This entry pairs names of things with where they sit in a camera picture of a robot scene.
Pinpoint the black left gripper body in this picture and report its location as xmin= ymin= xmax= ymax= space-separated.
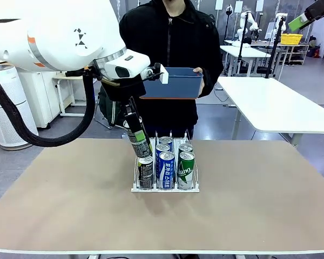
xmin=102 ymin=78 xmax=146 ymax=103

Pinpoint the black beverage can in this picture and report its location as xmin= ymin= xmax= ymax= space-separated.
xmin=123 ymin=120 xmax=153 ymax=159
xmin=137 ymin=156 xmax=154 ymax=189

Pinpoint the blue plastic bin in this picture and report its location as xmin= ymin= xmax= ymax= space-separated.
xmin=139 ymin=67 xmax=204 ymax=100

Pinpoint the person's left forearm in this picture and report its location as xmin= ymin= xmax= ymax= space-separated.
xmin=199 ymin=58 xmax=224 ymax=98

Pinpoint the person's left hand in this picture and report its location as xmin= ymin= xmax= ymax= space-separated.
xmin=192 ymin=67 xmax=206 ymax=96

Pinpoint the yellow plastic crate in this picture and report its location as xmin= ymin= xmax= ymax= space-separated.
xmin=280 ymin=33 xmax=304 ymax=46

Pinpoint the low wooden shelf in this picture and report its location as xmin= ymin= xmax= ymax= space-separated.
xmin=285 ymin=44 xmax=311 ymax=66

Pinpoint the black tripod pole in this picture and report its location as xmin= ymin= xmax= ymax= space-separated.
xmin=264 ymin=16 xmax=285 ymax=79

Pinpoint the small wooden-top side table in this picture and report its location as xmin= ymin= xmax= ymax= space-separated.
xmin=52 ymin=72 xmax=89 ymax=119

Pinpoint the person in black jacket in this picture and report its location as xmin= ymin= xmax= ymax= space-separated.
xmin=107 ymin=0 xmax=224 ymax=140

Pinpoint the white cabinet desk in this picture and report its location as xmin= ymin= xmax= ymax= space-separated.
xmin=17 ymin=70 xmax=71 ymax=129

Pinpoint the white cylindrical air purifier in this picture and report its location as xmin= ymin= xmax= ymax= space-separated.
xmin=0 ymin=65 xmax=39 ymax=151

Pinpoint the metal frame chair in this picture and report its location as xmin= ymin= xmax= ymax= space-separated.
xmin=93 ymin=102 xmax=111 ymax=130

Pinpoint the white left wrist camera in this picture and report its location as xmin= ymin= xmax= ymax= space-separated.
xmin=144 ymin=63 xmax=169 ymax=85

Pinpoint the white wire can dispenser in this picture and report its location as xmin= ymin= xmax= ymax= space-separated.
xmin=131 ymin=129 xmax=201 ymax=194

